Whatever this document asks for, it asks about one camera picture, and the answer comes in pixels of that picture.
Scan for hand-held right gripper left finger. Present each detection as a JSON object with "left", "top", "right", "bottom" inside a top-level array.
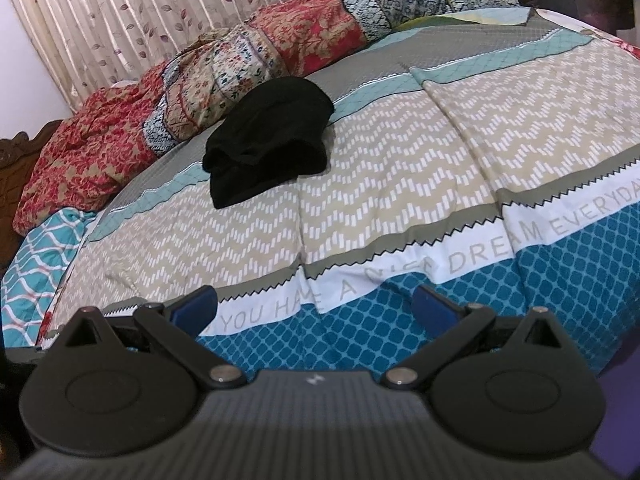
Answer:
[{"left": 62, "top": 285, "right": 247, "bottom": 388}]

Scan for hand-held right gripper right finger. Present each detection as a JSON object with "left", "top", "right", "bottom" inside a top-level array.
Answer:
[{"left": 381, "top": 284, "right": 567, "bottom": 390}]

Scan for black pants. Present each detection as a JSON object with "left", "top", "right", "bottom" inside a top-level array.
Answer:
[{"left": 202, "top": 76, "right": 335, "bottom": 209}]

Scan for teal and beige patterned bedspread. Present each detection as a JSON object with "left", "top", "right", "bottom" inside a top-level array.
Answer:
[{"left": 37, "top": 7, "right": 640, "bottom": 376}]

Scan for teal lattice print pillow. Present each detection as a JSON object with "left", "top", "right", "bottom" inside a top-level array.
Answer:
[{"left": 0, "top": 207, "right": 101, "bottom": 347}]

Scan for red floral patchwork quilt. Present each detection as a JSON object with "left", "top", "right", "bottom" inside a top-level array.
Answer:
[{"left": 12, "top": 0, "right": 521, "bottom": 233}]

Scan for purple cloth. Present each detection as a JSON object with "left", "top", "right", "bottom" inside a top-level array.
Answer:
[{"left": 590, "top": 345, "right": 640, "bottom": 480}]

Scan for carved wooden headboard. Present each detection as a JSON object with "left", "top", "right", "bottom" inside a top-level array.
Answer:
[{"left": 0, "top": 120, "right": 63, "bottom": 277}]

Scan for beige leaf print curtain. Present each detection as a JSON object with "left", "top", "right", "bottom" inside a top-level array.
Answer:
[{"left": 0, "top": 0, "right": 386, "bottom": 111}]

